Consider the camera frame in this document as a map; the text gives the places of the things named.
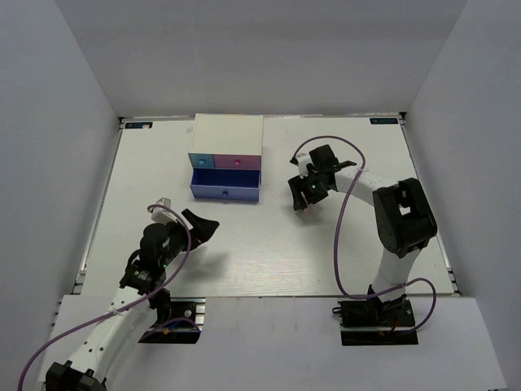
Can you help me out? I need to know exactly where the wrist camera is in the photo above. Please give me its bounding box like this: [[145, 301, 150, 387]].
[[147, 197, 178, 225], [290, 152, 313, 178]]

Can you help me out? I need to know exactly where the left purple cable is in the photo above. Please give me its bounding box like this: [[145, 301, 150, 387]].
[[18, 203, 193, 391]]

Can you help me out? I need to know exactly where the pink drawer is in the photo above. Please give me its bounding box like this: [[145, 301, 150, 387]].
[[213, 154, 261, 170]]

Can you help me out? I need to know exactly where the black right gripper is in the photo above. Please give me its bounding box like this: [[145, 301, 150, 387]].
[[289, 169, 331, 210]]

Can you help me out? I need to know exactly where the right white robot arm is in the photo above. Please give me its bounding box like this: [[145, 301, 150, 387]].
[[288, 144, 437, 325]]

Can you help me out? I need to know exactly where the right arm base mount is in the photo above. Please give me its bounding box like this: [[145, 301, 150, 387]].
[[331, 298, 418, 346]]

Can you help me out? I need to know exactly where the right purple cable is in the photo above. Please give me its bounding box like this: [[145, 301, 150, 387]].
[[291, 136, 439, 336]]

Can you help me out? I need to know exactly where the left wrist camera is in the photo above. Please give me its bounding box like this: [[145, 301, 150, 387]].
[[147, 197, 178, 225]]

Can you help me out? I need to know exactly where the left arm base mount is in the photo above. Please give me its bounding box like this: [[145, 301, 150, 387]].
[[139, 298, 206, 345]]

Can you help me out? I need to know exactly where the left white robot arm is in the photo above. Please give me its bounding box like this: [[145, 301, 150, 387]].
[[44, 204, 220, 390]]

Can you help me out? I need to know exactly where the light blue drawer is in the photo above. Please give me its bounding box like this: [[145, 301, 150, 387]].
[[188, 153, 215, 169]]

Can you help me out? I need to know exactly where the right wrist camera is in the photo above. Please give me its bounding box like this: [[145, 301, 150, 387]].
[[290, 152, 313, 178]]

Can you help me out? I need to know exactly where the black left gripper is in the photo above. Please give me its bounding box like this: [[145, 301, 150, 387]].
[[160, 209, 220, 267]]

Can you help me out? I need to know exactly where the dark blue drawer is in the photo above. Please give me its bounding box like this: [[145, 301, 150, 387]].
[[190, 169, 261, 202]]

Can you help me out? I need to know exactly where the white drawer organizer cabinet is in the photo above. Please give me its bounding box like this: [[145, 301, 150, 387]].
[[189, 113, 264, 156]]

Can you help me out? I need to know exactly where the purple cable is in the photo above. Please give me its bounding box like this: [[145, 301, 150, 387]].
[[291, 136, 439, 336], [18, 203, 193, 391]]

